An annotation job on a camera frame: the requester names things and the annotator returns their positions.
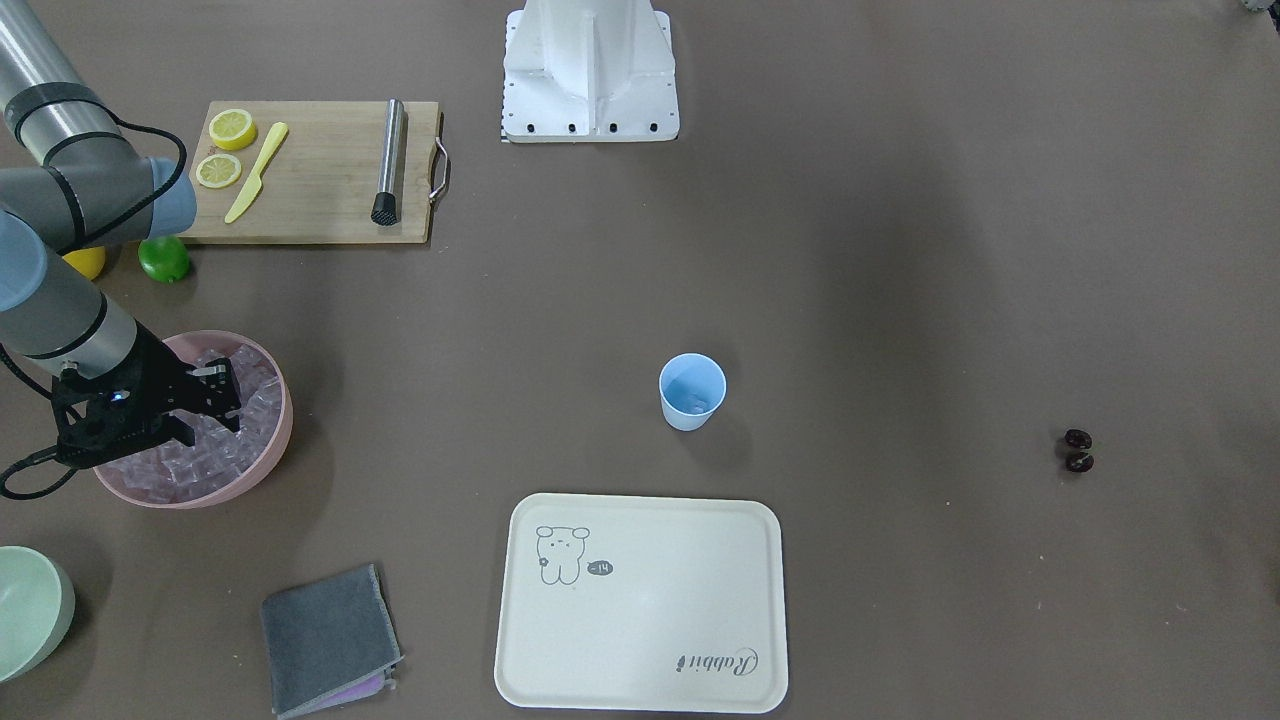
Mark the lemon slice lower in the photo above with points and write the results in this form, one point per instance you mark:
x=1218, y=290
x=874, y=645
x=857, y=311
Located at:
x=218, y=171

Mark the grey folded cloth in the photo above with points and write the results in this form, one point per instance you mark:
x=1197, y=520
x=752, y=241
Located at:
x=329, y=643

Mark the lemon slice upper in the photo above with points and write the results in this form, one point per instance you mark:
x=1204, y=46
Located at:
x=232, y=129

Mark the pink bowl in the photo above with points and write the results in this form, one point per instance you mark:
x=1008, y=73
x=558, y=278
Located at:
x=250, y=470

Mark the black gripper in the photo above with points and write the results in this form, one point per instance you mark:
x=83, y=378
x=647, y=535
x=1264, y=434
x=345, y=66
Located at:
x=160, y=377

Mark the wooden cutting board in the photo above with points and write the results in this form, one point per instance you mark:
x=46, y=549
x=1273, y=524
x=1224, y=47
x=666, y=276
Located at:
x=321, y=184

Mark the dark cherry upper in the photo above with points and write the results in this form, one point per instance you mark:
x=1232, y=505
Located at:
x=1078, y=438

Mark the mint green bowl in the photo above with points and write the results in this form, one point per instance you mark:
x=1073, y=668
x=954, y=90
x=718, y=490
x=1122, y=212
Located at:
x=37, y=607

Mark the green lime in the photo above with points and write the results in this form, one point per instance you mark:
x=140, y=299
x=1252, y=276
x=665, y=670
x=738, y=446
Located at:
x=164, y=259

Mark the light blue plastic cup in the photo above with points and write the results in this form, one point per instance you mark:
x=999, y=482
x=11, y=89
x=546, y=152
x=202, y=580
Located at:
x=692, y=387

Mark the yellow lemon near board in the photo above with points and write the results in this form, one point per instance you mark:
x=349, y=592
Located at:
x=90, y=263

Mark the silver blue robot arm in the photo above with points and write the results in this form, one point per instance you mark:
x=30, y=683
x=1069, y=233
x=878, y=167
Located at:
x=88, y=188

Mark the cream rabbit serving tray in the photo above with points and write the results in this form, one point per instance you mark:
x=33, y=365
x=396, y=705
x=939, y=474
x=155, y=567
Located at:
x=632, y=603

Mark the clear ice cubes pile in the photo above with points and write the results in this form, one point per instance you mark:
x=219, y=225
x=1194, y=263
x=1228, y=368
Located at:
x=220, y=450

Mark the yellow plastic knife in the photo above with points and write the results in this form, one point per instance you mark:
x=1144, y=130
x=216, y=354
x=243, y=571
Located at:
x=252, y=186

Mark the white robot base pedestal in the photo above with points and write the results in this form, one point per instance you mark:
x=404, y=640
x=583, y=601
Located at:
x=589, y=72

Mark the lemon slice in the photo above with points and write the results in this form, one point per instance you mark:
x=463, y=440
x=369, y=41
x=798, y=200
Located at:
x=232, y=129
x=218, y=171

